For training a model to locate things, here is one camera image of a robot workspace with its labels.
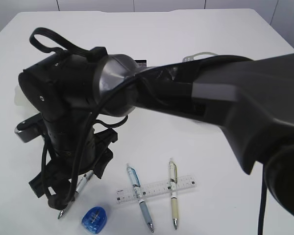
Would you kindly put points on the clear plastic ruler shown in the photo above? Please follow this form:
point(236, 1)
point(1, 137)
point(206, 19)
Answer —
point(125, 195)

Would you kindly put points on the grey-green woven plastic basket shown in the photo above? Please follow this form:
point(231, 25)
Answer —
point(198, 56)

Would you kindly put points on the black mesh pen holder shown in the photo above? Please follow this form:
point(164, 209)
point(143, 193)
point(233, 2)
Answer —
point(141, 63)

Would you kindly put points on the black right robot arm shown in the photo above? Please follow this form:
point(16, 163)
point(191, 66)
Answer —
point(251, 101)

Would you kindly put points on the cream and beige pen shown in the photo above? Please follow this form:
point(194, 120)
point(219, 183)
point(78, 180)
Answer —
point(173, 188)

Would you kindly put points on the blue and grey pen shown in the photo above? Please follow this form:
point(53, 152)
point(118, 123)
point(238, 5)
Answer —
point(139, 195)

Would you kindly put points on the pale green wavy glass plate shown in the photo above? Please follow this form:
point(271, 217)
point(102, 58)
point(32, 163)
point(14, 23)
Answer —
point(19, 98)

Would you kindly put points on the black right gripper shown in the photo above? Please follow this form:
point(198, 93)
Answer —
point(62, 146)

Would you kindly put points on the blue pencil sharpener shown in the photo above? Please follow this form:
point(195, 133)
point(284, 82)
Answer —
point(94, 220)

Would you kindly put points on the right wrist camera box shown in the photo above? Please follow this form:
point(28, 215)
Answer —
point(30, 128)

